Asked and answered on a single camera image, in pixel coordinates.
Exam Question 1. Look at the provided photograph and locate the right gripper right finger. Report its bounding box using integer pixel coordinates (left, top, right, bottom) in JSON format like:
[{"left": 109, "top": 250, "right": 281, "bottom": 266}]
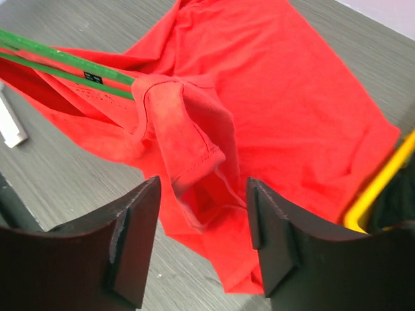
[{"left": 246, "top": 178, "right": 414, "bottom": 310}]

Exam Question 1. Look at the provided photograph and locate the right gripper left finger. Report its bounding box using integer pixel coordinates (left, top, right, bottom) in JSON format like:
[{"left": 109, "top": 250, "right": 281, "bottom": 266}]
[{"left": 1, "top": 177, "right": 161, "bottom": 310}]

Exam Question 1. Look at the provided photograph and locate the yellow plastic tray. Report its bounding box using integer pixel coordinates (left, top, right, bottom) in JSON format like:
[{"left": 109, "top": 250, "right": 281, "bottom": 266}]
[{"left": 343, "top": 130, "right": 414, "bottom": 234}]

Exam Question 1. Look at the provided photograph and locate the red tank top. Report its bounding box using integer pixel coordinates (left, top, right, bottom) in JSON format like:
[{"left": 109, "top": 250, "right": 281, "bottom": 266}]
[{"left": 1, "top": 1, "right": 400, "bottom": 294}]

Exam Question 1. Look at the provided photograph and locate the green clothes hanger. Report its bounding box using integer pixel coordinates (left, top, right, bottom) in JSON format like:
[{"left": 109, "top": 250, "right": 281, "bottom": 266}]
[{"left": 1, "top": 30, "right": 135, "bottom": 100}]

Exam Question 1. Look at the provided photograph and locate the black garment in tray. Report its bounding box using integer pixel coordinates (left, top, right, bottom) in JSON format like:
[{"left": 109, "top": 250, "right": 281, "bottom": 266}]
[{"left": 367, "top": 159, "right": 414, "bottom": 234}]

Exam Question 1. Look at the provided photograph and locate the metal clothes rack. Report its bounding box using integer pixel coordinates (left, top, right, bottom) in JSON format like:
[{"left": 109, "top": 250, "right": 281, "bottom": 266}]
[{"left": 0, "top": 82, "right": 29, "bottom": 148}]

